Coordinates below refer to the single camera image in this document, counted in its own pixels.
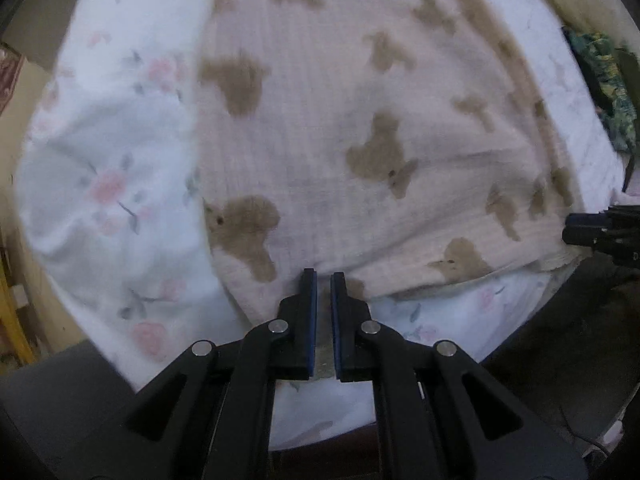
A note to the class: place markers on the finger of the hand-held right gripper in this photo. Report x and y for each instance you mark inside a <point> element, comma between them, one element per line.
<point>582,227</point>

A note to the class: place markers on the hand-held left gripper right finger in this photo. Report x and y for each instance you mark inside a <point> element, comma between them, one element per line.
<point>336,310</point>

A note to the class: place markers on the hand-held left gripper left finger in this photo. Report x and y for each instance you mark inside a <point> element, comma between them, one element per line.
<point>311,305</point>

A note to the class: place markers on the pink bear-print pants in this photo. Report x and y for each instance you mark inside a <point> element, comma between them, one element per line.
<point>350,125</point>

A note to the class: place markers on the green patterned cloth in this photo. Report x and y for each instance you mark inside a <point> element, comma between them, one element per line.
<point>607,85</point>

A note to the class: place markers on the white floral blanket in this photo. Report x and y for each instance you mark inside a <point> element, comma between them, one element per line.
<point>110,200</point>

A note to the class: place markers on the yellow wooden furniture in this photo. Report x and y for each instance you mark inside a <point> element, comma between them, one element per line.
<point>12,320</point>

